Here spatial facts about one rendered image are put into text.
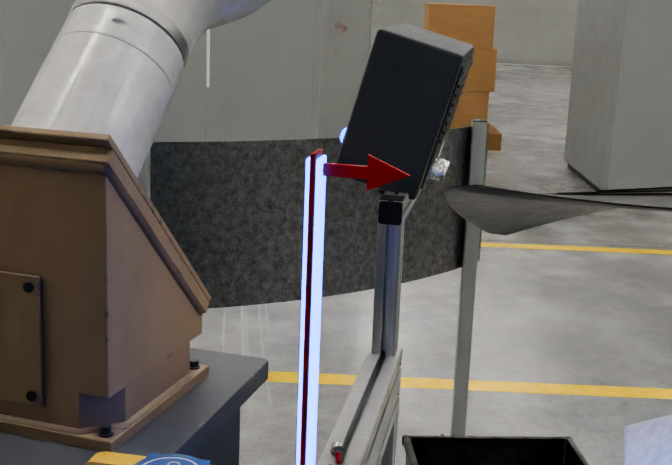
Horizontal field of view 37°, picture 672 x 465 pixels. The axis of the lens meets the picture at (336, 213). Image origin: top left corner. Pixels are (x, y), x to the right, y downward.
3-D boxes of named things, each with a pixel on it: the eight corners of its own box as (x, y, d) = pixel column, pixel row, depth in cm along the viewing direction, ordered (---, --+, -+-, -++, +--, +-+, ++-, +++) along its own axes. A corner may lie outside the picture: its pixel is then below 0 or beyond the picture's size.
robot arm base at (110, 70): (-100, 131, 82) (-6, -28, 92) (9, 250, 98) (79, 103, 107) (102, 149, 77) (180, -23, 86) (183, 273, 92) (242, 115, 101)
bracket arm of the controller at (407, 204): (401, 226, 119) (403, 201, 119) (377, 224, 120) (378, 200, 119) (422, 190, 142) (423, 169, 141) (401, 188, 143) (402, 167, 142)
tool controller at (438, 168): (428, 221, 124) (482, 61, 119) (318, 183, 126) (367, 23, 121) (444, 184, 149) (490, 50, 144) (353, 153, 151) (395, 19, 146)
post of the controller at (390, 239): (394, 357, 123) (403, 200, 119) (370, 354, 124) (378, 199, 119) (397, 349, 126) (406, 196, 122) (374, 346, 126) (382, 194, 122)
